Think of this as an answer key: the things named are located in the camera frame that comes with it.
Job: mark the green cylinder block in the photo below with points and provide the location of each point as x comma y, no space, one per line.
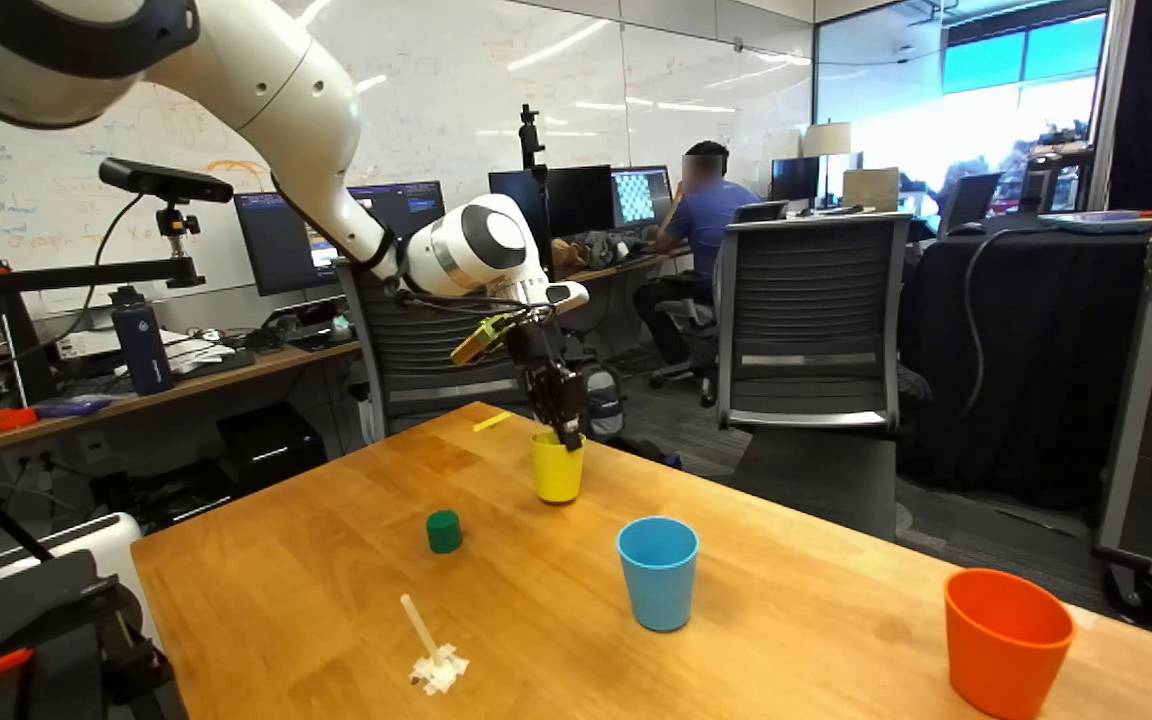
441,535

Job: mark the white table lamp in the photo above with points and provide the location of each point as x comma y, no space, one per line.
827,143

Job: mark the orange plastic cup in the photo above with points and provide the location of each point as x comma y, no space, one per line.
1000,655

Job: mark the black monitor back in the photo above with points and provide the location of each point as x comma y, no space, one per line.
578,203

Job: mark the dark computer monitor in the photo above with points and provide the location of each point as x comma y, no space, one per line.
401,206

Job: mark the wooden office desk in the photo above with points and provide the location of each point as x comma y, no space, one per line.
139,403

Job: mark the black camera on stand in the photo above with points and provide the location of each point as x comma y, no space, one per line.
162,179

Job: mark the wrist camera with yellow mount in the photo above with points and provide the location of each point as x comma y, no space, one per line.
481,341

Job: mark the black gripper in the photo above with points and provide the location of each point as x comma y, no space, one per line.
547,360

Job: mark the blue plastic cup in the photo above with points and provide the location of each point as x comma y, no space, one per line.
656,582

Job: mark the grey mesh office chair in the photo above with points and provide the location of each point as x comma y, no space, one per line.
810,322
429,360

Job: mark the seated person blue shirt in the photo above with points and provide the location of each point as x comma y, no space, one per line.
709,220

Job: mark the cardboard box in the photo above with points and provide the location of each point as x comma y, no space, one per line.
868,188

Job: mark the white storage box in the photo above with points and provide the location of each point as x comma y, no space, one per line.
59,553

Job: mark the computer monitor with windows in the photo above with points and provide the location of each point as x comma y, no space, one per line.
279,246

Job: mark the small yellow tape strip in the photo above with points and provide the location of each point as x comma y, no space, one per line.
491,423

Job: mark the clear crumpled tape piece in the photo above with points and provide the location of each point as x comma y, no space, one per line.
439,664

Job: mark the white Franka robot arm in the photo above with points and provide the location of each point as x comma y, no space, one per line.
259,94

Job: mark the monitor with bright screen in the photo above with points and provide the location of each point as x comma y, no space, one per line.
638,198

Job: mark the yellow plastic cup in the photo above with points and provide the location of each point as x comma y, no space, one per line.
557,472

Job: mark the black cloth covered table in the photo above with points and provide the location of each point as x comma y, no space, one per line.
1030,360

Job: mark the dark blue water bottle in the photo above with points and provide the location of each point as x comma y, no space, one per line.
141,347

